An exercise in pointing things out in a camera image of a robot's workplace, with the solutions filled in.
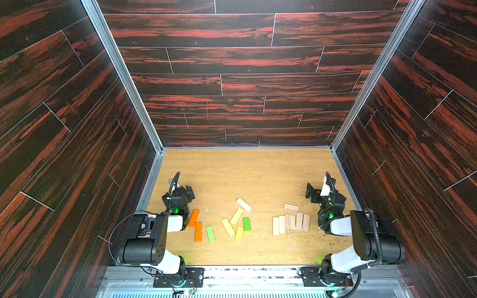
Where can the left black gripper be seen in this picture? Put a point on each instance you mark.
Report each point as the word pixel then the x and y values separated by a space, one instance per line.
pixel 188 194

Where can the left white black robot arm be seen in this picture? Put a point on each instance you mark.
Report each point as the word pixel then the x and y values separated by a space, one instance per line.
pixel 144 242

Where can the aluminium front rail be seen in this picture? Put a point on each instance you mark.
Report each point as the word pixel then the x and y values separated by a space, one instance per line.
pixel 273 281

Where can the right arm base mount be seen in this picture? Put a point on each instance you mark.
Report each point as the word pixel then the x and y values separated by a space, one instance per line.
pixel 319 277

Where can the small yellow block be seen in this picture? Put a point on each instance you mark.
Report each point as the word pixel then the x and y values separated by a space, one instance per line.
pixel 239 234

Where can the left yellow block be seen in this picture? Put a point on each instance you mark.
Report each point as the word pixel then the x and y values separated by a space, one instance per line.
pixel 228 227

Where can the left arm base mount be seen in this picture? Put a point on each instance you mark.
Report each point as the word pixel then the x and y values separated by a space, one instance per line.
pixel 188 277

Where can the upper yellow block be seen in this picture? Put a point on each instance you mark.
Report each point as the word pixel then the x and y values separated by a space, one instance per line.
pixel 236 216

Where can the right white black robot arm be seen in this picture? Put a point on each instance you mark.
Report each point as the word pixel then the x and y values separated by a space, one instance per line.
pixel 373 243

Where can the lower orange block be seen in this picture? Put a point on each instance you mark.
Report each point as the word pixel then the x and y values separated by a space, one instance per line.
pixel 198 231

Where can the long light green block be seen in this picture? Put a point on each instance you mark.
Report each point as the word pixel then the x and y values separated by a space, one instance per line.
pixel 210 234

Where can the short green block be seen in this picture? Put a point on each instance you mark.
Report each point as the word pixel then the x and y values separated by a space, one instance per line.
pixel 246 224

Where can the natural wood block crosswise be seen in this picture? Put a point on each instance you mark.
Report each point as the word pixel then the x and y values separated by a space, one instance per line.
pixel 291 207

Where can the orange block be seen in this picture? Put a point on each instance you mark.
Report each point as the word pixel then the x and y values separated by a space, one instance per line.
pixel 198 231
pixel 194 218

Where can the upper orange block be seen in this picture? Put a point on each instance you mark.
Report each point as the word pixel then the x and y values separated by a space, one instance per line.
pixel 194 218

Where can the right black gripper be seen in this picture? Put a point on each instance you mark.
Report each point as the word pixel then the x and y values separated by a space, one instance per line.
pixel 316 194

